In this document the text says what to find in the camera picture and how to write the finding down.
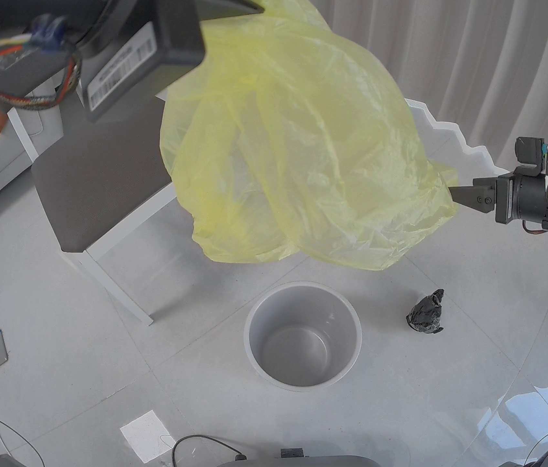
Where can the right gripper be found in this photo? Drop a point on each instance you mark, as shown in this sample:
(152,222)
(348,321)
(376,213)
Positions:
(529,200)

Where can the black plastic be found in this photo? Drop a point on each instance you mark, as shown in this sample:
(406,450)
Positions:
(425,314)

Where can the yellow plastic bag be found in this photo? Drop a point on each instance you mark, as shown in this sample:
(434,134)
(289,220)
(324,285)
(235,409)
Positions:
(303,139)

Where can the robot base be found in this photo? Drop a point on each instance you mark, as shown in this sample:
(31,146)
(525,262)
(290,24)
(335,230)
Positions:
(293,461)

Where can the white trash bin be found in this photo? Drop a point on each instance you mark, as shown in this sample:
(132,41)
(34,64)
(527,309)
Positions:
(303,309)

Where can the white curtain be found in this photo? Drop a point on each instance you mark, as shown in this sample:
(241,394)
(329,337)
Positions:
(473,42)

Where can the grey and white chair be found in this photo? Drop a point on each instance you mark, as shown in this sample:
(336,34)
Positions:
(99,187)

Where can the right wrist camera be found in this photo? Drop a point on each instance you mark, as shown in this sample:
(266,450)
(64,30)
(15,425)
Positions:
(529,150)

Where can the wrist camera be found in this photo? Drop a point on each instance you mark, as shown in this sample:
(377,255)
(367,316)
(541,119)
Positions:
(157,42)
(529,150)

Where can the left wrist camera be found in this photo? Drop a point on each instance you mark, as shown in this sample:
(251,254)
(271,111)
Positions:
(157,42)

